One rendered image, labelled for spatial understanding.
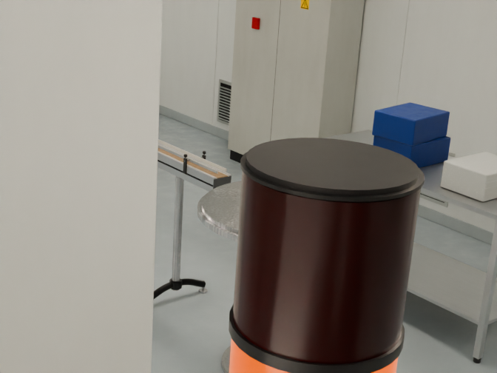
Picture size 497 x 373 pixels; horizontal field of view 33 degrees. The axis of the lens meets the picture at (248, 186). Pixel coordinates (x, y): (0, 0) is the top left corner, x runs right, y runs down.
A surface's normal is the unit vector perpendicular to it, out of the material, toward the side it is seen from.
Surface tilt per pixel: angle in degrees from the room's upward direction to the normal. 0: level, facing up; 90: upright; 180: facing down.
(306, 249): 90
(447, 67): 90
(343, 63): 90
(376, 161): 0
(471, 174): 90
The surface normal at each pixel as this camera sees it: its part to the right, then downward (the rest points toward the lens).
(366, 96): -0.76, 0.16
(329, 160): 0.07, -0.94
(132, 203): 0.64, 0.29
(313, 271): -0.16, 0.31
